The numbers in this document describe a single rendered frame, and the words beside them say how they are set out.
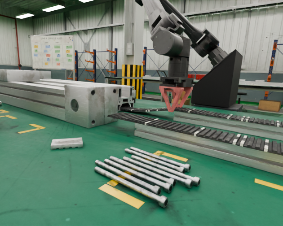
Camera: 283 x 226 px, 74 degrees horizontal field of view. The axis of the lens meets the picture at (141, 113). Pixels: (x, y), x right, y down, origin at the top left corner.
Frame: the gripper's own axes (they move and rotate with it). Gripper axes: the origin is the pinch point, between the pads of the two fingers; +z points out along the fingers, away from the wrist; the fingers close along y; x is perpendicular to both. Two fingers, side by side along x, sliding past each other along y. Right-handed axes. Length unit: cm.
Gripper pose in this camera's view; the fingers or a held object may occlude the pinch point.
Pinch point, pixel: (174, 108)
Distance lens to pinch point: 57.2
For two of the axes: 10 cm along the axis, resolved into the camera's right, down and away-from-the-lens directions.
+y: -5.7, 1.3, -8.1
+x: 8.2, 1.5, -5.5
